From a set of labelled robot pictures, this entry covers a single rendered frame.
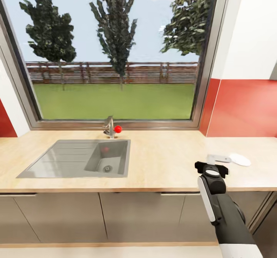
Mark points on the fixed window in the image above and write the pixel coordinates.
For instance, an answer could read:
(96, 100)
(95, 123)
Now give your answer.
(147, 63)

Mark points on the drop in sink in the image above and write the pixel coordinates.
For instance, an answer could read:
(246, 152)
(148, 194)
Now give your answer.
(69, 158)

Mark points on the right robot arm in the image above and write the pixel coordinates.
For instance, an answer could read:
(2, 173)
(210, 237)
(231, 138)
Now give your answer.
(235, 240)

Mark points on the saucer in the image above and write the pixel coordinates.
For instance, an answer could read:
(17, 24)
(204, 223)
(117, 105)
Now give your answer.
(239, 159)

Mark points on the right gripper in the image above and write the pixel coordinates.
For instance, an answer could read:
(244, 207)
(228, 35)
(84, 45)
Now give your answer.
(201, 166)

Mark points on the countertop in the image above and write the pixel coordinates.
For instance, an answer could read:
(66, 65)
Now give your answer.
(160, 161)
(262, 151)

